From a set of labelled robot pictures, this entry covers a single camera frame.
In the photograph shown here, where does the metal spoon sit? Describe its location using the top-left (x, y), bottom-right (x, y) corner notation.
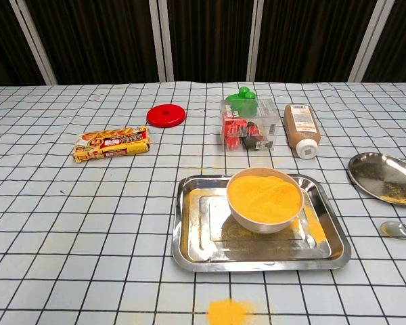
top-left (380, 221), bottom-right (406, 240)

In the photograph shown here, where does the white bowl of orange powder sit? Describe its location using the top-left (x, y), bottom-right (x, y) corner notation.
top-left (226, 167), bottom-right (305, 234)

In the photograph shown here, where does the orange powder pile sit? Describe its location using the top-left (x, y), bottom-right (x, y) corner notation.
top-left (206, 297), bottom-right (258, 325)

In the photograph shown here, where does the clear box with red packets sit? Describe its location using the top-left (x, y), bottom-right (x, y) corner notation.
top-left (219, 97), bottom-right (281, 152)

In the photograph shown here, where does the red round lid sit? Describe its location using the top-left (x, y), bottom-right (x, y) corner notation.
top-left (146, 104), bottom-right (187, 129)

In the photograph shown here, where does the green toy block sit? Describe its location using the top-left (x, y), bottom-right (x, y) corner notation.
top-left (225, 86), bottom-right (258, 118)

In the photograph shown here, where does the rectangular steel tray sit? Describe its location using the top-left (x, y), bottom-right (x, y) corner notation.
top-left (171, 173), bottom-right (352, 274)

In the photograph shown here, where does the yellow snack package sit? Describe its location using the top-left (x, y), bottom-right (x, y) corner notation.
top-left (72, 125), bottom-right (152, 164)

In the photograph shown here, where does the brown sauce bottle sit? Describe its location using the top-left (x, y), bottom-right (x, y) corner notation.
top-left (283, 103), bottom-right (322, 160)

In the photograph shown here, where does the checked blue tablecloth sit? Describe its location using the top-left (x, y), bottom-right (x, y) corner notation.
top-left (0, 81), bottom-right (406, 325)

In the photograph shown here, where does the round steel plate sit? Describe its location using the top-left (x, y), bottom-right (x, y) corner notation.
top-left (347, 152), bottom-right (406, 207)

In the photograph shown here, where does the white partition post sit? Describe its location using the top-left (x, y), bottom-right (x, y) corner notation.
top-left (347, 0), bottom-right (390, 83)
top-left (9, 0), bottom-right (58, 85)
top-left (246, 0), bottom-right (269, 82)
top-left (148, 0), bottom-right (175, 83)

